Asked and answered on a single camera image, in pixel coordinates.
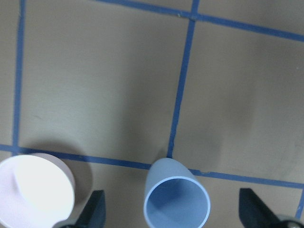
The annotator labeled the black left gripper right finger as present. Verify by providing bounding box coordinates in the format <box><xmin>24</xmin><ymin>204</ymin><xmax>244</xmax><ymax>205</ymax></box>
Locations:
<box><xmin>238</xmin><ymin>188</ymin><xmax>304</xmax><ymax>228</ymax></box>

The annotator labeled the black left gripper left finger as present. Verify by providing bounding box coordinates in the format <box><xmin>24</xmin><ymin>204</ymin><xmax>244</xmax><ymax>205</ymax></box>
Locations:
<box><xmin>53</xmin><ymin>190</ymin><xmax>106</xmax><ymax>228</ymax></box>

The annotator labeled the blue cup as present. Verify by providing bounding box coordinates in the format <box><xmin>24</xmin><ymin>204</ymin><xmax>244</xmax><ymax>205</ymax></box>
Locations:
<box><xmin>143</xmin><ymin>158</ymin><xmax>211</xmax><ymax>228</ymax></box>

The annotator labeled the pink bowl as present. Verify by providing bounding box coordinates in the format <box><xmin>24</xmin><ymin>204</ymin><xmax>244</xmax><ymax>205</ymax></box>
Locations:
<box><xmin>0</xmin><ymin>153</ymin><xmax>76</xmax><ymax>228</ymax></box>

